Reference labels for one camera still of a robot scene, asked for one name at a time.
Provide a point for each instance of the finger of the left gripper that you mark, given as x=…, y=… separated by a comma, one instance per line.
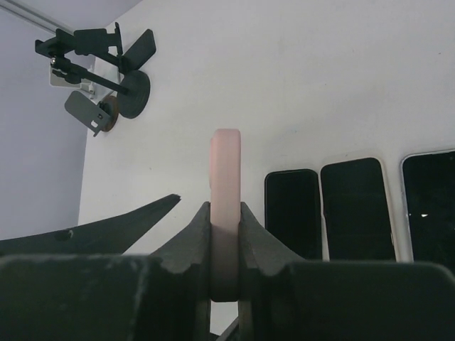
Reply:
x=110, y=236

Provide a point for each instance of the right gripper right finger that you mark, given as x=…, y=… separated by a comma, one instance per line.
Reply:
x=285, y=297

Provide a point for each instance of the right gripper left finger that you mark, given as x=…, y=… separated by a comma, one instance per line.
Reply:
x=163, y=295

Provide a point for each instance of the black phone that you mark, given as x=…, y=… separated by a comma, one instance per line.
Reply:
x=292, y=211

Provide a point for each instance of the white-cased phone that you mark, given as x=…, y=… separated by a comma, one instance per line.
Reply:
x=355, y=210

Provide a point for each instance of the pink-cased phone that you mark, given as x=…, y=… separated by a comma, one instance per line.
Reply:
x=225, y=181

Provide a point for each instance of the black round-base phone mount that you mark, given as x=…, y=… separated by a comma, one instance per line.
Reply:
x=128, y=81

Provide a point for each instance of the silver folding phone stand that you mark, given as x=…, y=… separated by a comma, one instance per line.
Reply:
x=63, y=73

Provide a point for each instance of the clear-cased phone on table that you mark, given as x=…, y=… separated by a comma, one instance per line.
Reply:
x=429, y=192

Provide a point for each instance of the left aluminium frame post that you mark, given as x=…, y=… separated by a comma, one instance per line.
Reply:
x=33, y=16

